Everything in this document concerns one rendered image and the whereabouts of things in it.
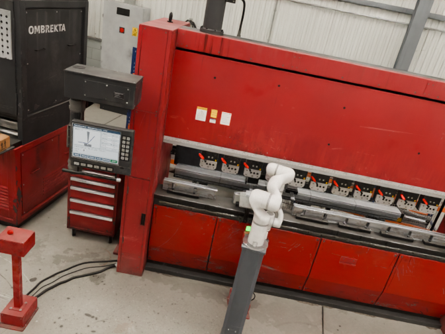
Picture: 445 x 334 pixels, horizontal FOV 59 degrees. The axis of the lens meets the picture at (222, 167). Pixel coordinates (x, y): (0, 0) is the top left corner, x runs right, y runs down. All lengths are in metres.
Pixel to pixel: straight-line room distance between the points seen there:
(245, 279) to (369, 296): 1.60
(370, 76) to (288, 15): 4.26
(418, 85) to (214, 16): 1.68
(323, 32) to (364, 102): 4.13
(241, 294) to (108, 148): 1.49
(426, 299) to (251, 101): 2.55
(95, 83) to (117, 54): 5.09
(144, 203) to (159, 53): 1.30
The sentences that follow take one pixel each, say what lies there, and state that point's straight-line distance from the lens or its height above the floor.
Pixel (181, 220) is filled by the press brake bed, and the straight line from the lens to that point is 3.67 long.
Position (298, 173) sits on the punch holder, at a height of 1.30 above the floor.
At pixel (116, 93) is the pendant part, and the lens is 2.88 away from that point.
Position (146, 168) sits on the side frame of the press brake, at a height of 1.16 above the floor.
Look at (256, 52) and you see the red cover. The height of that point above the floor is 2.24.
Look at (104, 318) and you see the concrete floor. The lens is 3.64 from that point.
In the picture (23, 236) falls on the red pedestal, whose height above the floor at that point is 0.80.
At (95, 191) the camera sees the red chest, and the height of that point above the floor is 0.62.
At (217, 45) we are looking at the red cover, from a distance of 3.20.
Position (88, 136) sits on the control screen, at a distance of 3.02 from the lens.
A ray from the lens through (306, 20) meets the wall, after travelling 7.41.
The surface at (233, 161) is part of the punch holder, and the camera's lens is 3.46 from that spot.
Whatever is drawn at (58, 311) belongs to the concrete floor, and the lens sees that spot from 3.72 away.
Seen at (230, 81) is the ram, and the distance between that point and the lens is 3.26.
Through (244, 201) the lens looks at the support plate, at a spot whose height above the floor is 1.00.
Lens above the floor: 2.65
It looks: 24 degrees down
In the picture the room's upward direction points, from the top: 12 degrees clockwise
